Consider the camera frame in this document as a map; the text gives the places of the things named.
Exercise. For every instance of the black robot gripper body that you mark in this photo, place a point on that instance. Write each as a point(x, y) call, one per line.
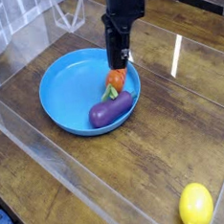
point(121, 14)

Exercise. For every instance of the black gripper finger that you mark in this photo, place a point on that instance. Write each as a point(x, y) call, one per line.
point(117, 46)

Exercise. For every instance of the orange toy carrot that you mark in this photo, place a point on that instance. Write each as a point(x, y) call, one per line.
point(114, 84)

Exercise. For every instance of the blue plastic plate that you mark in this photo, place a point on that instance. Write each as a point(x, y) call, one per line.
point(74, 83)

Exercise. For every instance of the purple toy eggplant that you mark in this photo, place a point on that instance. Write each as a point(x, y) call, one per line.
point(104, 113)

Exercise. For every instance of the clear acrylic barrier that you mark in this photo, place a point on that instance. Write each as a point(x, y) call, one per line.
point(136, 173)

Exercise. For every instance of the yellow toy lemon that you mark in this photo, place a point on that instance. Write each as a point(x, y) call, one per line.
point(196, 204)

